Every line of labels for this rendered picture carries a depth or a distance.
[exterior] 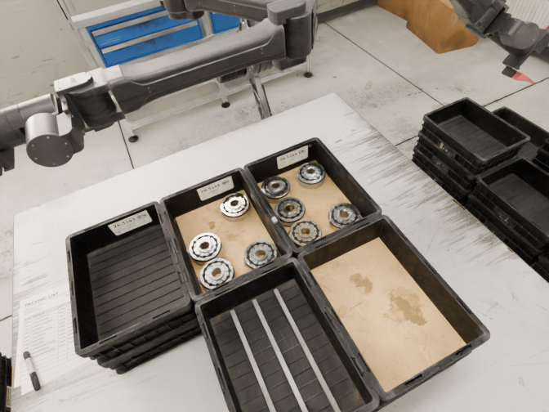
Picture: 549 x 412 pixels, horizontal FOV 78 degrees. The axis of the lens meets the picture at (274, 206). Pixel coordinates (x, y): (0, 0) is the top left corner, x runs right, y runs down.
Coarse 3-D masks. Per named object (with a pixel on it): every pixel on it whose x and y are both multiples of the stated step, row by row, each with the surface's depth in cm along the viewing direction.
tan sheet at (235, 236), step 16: (240, 192) 123; (208, 208) 120; (192, 224) 116; (208, 224) 115; (224, 224) 115; (240, 224) 114; (256, 224) 114; (224, 240) 111; (240, 240) 110; (256, 240) 110; (272, 240) 109; (224, 256) 107; (240, 256) 107; (240, 272) 103
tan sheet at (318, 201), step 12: (288, 180) 125; (300, 192) 120; (312, 192) 120; (324, 192) 119; (336, 192) 119; (312, 204) 117; (324, 204) 116; (312, 216) 114; (324, 216) 113; (288, 228) 111; (324, 228) 110
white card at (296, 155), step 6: (294, 150) 121; (300, 150) 122; (306, 150) 124; (282, 156) 120; (288, 156) 122; (294, 156) 123; (300, 156) 125; (306, 156) 126; (282, 162) 123; (288, 162) 124; (294, 162) 125
